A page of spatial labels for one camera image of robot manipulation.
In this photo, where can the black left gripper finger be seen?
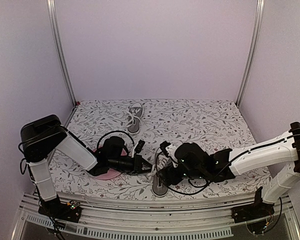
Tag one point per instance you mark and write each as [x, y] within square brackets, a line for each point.
[143, 171]
[145, 165]

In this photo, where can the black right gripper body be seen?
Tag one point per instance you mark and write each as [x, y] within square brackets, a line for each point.
[194, 174]

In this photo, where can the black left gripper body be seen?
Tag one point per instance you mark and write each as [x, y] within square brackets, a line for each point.
[116, 163]

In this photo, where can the grey sneaker with red sole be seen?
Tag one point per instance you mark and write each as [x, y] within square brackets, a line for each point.
[134, 118]

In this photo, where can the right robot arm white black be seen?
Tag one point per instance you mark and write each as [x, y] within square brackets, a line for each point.
[284, 148]

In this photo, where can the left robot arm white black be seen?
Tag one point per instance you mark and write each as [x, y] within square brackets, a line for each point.
[46, 141]

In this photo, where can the pink plastic plate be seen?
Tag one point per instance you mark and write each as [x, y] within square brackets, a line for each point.
[107, 174]

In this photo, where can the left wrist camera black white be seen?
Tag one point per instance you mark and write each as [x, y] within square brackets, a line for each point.
[137, 149]

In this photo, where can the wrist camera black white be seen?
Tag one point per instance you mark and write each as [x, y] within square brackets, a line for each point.
[169, 150]
[137, 149]

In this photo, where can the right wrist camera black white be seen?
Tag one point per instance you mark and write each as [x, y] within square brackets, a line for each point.
[169, 150]

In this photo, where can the aluminium front rail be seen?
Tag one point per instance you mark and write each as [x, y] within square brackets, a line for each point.
[191, 219]

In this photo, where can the left aluminium frame post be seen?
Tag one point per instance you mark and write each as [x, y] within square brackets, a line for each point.
[52, 13]

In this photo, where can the aluminium frame post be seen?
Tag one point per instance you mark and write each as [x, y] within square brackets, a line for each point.
[52, 13]
[257, 25]

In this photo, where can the right aluminium frame post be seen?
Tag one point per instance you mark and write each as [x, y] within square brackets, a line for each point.
[257, 25]

